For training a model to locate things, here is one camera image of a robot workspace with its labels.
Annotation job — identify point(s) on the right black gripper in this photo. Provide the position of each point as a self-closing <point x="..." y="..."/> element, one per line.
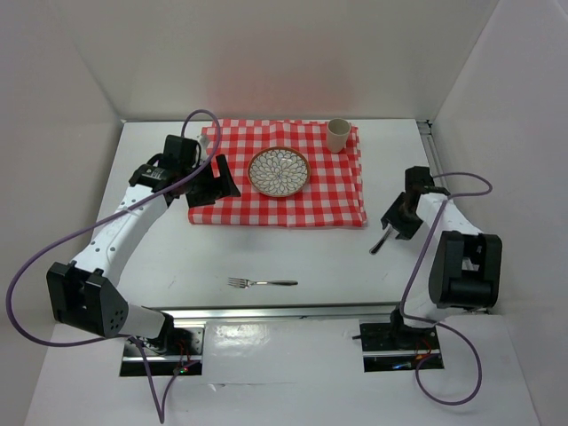
<point x="406" y="230"/>

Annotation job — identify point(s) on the beige paper cup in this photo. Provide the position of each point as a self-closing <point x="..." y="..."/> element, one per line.
<point x="338" y="132"/>

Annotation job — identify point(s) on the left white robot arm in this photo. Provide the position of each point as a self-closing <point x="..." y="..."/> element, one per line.
<point x="84" y="292"/>

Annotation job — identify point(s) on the red white checkered cloth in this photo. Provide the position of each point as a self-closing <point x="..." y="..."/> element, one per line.
<point x="333" y="195"/>

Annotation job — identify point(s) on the floral patterned plate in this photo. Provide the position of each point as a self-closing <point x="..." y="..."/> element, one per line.
<point x="278" y="172"/>

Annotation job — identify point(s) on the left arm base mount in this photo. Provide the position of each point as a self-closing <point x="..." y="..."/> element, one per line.
<point x="180" y="353"/>

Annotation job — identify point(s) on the silver knife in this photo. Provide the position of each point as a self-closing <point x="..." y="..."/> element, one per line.
<point x="374" y="250"/>

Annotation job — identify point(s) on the aluminium rail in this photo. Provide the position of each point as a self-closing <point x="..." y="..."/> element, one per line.
<point x="279" y="312"/>
<point x="439" y="160"/>

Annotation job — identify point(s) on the aluminium rail right side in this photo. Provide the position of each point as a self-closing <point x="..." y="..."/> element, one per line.
<point x="439" y="160"/>

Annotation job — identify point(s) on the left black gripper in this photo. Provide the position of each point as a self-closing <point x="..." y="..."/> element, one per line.
<point x="224" y="186"/>

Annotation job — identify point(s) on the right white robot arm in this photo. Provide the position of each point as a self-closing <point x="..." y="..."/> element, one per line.
<point x="418" y="182"/>

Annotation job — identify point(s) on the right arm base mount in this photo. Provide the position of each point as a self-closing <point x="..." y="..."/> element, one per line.
<point x="393" y="346"/>

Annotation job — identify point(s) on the aluminium rail front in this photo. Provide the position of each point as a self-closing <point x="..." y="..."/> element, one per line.
<point x="279" y="312"/>

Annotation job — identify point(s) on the silver fork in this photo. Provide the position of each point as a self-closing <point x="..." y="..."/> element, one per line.
<point x="245" y="283"/>

